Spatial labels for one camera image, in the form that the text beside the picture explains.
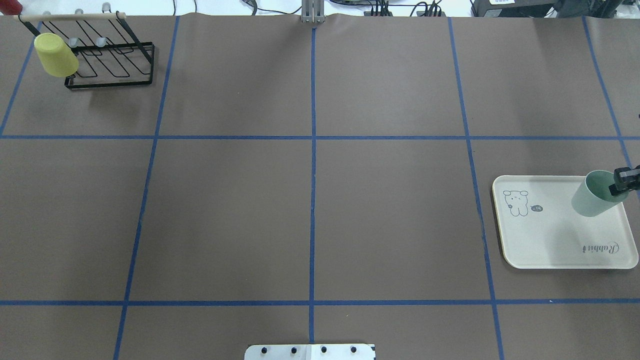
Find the black wire cup rack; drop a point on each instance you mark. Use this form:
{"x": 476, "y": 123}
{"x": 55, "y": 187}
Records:
{"x": 109, "y": 52}

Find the red bottle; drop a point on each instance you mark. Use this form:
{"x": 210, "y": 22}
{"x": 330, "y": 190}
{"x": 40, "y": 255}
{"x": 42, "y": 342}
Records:
{"x": 10, "y": 7}

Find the aluminium frame post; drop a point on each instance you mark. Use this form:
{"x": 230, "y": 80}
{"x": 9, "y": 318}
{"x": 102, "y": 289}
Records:
{"x": 313, "y": 11}

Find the yellow cup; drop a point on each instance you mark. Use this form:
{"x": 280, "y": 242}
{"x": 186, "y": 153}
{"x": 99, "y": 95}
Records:
{"x": 55, "y": 56}

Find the white pedestal column base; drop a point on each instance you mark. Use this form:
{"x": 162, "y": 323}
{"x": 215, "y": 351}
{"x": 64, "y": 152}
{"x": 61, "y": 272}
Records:
{"x": 327, "y": 351}

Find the cream rabbit tray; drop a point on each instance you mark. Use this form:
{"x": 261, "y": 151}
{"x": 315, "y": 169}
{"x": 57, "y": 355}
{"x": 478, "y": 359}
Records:
{"x": 545, "y": 222}

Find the green cup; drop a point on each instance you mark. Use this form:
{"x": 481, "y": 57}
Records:
{"x": 593, "y": 196}

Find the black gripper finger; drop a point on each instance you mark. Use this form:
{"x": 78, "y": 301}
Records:
{"x": 626, "y": 179}

